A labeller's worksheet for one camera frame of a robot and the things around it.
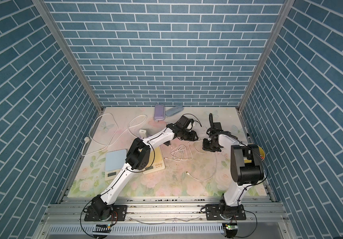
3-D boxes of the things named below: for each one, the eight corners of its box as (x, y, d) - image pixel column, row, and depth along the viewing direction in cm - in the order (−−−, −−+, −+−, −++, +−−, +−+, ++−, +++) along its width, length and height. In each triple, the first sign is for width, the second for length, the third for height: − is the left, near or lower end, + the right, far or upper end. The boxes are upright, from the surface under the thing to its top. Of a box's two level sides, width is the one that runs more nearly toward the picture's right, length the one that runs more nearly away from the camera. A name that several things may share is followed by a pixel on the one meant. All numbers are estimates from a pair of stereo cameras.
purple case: (153, 120, 115) (152, 118, 113) (155, 106, 125) (154, 104, 123) (164, 120, 115) (164, 118, 113) (165, 106, 125) (165, 104, 123)
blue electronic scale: (98, 180, 86) (96, 178, 84) (108, 151, 98) (107, 149, 96) (120, 180, 86) (119, 178, 84) (127, 151, 98) (126, 149, 96)
